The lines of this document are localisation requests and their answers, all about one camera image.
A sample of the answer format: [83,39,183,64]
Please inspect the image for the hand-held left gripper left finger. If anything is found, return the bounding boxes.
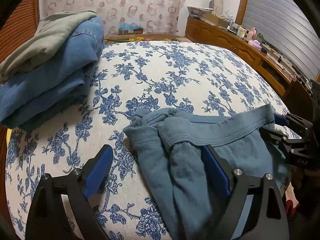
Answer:
[25,144,114,240]

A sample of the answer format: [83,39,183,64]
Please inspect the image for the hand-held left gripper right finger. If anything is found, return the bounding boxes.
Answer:
[201,144,290,240]

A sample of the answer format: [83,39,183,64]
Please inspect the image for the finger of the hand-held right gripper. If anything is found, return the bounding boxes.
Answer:
[273,113,313,133]
[259,125,288,153]

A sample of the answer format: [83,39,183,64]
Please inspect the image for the teal pants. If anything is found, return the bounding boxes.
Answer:
[122,104,288,240]

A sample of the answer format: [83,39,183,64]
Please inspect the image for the folded green pants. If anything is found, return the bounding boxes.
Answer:
[0,10,98,82]

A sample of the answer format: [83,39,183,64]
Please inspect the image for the pink towel with red edge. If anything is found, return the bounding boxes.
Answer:
[282,181,300,217]

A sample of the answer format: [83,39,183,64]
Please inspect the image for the pink figurine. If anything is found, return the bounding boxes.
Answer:
[247,27,263,49]

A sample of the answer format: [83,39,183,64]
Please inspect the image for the folded blue denim jeans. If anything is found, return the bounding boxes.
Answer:
[0,17,105,130]

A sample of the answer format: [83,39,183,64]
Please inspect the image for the grey roller shutter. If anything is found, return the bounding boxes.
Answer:
[244,0,320,79]

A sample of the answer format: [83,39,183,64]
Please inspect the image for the blue floral bedspread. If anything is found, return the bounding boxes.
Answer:
[5,40,302,240]

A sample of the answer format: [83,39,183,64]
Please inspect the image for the wooden sideboard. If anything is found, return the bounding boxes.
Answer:
[185,16,313,103]

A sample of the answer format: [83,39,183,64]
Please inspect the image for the open cardboard box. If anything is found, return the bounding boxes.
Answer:
[204,12,229,28]

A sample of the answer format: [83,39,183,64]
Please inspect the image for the colourful floral mat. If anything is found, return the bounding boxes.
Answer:
[104,35,180,45]

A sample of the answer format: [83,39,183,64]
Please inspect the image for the cardboard box with blue filling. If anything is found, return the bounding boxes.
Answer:
[118,22,144,36]

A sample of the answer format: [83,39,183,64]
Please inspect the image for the wooden slatted headboard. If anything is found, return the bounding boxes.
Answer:
[0,0,40,63]

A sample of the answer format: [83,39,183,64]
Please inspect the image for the wooden window frame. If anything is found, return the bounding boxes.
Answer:
[235,0,252,26]

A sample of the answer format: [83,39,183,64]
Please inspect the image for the ring patterned cloth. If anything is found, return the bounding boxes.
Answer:
[40,0,190,37]

